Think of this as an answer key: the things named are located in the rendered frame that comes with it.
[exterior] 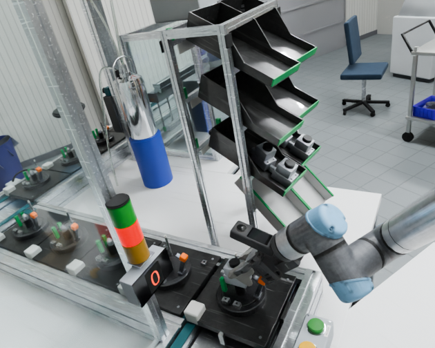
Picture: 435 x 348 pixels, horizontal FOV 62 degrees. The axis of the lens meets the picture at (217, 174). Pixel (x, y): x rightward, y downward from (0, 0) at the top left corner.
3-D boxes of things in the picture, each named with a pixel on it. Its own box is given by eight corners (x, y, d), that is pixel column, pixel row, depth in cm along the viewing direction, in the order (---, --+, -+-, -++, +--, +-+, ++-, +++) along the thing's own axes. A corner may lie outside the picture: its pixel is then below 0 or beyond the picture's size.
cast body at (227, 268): (252, 277, 99) (248, 258, 96) (245, 288, 96) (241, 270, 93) (226, 270, 103) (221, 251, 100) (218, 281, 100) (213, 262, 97)
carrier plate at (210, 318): (297, 281, 106) (296, 275, 105) (265, 351, 89) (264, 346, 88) (226, 262, 118) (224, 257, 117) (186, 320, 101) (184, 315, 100)
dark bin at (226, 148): (304, 175, 110) (313, 157, 105) (282, 197, 102) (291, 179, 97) (233, 128, 120) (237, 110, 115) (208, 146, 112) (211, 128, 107)
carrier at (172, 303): (221, 260, 119) (215, 231, 112) (181, 319, 102) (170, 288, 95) (163, 245, 131) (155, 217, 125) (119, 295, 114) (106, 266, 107)
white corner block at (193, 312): (208, 313, 102) (205, 303, 100) (199, 326, 99) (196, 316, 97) (194, 308, 104) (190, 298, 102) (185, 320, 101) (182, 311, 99)
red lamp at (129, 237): (148, 234, 78) (141, 216, 76) (133, 249, 75) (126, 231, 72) (131, 230, 81) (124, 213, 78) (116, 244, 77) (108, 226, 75)
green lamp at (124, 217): (141, 216, 76) (134, 197, 73) (126, 230, 72) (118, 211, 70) (124, 212, 78) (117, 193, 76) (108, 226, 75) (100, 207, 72)
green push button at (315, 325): (326, 325, 92) (326, 320, 91) (322, 338, 89) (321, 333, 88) (311, 320, 94) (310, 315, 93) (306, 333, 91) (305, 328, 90)
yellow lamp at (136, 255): (154, 251, 81) (148, 235, 78) (140, 267, 77) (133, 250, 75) (137, 246, 83) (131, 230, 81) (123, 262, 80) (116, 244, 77)
